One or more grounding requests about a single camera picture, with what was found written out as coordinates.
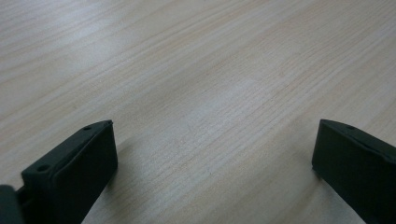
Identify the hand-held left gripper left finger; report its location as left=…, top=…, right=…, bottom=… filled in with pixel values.
left=16, top=119, right=119, bottom=224

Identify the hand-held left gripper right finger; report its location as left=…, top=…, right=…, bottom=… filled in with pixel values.
left=311, top=119, right=396, bottom=224

